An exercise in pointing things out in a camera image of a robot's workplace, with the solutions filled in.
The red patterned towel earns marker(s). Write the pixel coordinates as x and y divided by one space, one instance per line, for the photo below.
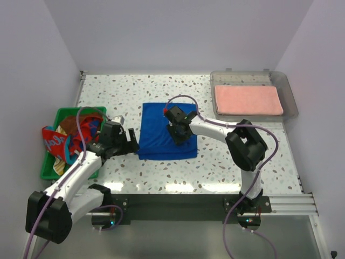
67 145

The green plastic bin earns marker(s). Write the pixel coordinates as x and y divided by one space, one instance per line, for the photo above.
47 172

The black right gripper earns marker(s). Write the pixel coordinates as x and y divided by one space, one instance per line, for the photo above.
178 140

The pink towel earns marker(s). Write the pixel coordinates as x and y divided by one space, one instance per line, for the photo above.
248 100

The yellow striped towel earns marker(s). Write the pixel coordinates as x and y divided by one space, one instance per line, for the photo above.
58 166

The clear plastic container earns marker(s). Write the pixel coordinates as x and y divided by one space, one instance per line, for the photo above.
256 78

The blue towel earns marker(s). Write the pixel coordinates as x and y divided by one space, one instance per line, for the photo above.
155 141

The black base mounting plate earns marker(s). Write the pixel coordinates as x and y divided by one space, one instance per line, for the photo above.
178 207

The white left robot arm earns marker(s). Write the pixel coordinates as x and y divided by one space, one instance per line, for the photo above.
52 212

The brown towel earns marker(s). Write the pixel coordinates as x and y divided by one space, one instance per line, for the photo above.
70 125

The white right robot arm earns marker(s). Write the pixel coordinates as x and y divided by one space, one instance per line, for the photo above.
247 148

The aluminium frame rail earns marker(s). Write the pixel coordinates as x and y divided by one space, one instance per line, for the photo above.
212 172

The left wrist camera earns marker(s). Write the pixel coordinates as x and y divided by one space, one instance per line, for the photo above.
118 119

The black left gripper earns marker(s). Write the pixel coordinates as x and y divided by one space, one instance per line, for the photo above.
129 147

